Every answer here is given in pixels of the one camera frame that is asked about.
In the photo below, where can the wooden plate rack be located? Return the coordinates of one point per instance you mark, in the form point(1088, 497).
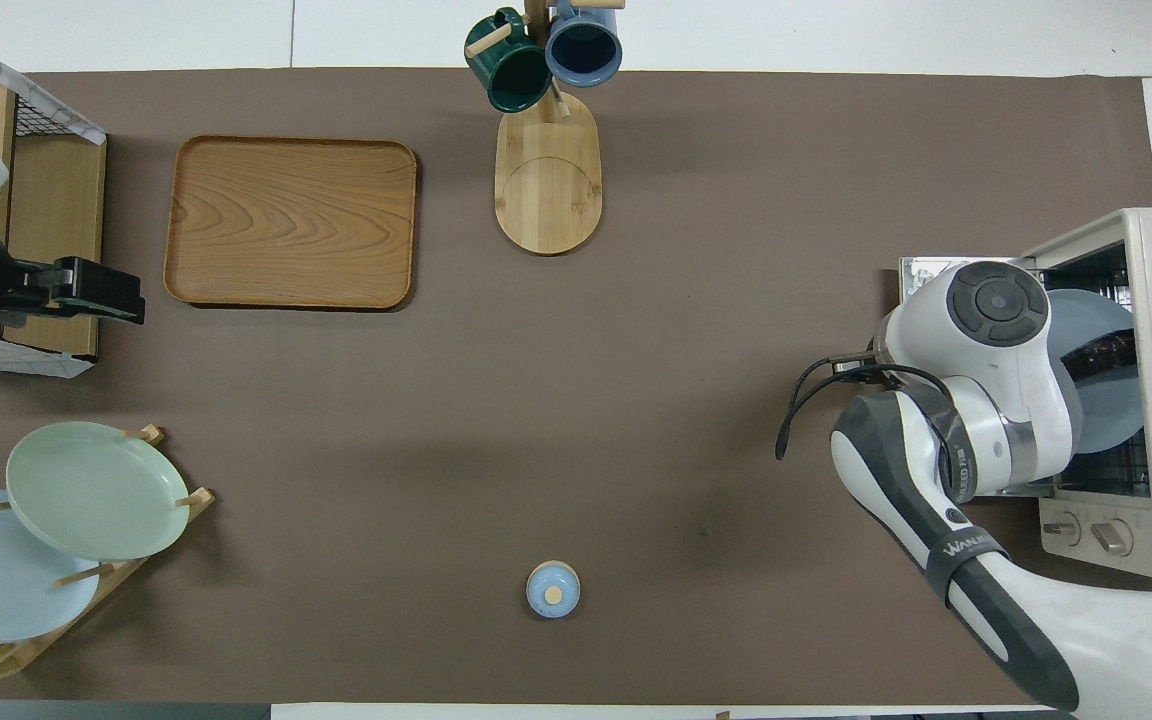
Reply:
point(126, 570)

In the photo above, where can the brown table mat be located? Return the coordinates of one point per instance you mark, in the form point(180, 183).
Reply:
point(636, 400)

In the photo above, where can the wooden step shelf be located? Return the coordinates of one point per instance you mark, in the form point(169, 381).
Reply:
point(56, 200)

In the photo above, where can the wooden serving tray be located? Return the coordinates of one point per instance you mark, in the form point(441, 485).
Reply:
point(291, 220)

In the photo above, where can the grey patterned cloth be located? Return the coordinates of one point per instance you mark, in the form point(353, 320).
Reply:
point(56, 115)

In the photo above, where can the pale green plate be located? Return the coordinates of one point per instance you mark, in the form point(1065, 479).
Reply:
point(96, 490)

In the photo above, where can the dark purple eggplant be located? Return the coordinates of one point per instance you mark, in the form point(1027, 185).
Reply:
point(1106, 355)

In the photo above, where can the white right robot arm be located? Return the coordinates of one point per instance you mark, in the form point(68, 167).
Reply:
point(996, 310)

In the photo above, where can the dark green mug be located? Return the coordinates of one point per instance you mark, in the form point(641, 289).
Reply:
point(511, 75)

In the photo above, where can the blue mug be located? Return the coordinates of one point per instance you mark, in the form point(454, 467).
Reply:
point(586, 45)

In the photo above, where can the wooden mug tree stand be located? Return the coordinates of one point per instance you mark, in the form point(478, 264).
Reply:
point(548, 190)

